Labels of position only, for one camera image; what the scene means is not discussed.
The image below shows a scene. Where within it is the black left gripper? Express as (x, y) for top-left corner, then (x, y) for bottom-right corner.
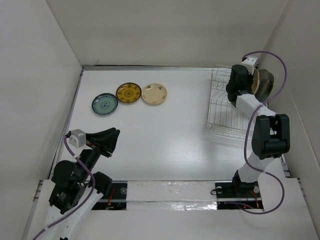
(77, 126), (120, 181)

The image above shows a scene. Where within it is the beige bird branch plate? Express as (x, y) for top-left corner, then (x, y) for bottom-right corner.
(251, 69), (260, 95)

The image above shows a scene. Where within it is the light green floral plate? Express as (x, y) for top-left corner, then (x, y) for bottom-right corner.
(263, 72), (275, 102)

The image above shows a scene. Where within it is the cream floral small plate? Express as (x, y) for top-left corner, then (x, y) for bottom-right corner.
(141, 83), (168, 105)

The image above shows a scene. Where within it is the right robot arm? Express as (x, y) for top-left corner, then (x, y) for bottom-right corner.
(226, 64), (290, 197)

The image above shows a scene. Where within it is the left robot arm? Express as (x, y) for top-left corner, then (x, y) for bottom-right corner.
(34, 127), (120, 240)

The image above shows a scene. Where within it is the blue white patterned plate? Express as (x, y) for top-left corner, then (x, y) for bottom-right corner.
(91, 93), (119, 116)

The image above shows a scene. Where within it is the yellow patterned small plate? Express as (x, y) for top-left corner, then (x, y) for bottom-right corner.
(115, 82), (142, 104)

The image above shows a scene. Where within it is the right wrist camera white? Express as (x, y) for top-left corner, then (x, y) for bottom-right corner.
(241, 55), (258, 75)

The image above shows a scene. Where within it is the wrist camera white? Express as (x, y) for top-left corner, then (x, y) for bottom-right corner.
(66, 129), (86, 149)
(241, 55), (258, 75)

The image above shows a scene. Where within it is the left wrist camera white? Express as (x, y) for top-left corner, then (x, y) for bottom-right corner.
(66, 129), (86, 149)

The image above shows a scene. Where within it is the white wire dish rack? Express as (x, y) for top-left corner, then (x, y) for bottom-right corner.
(206, 66), (250, 137)

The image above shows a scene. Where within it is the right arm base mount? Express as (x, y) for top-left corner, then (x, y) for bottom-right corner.
(215, 181), (261, 199)

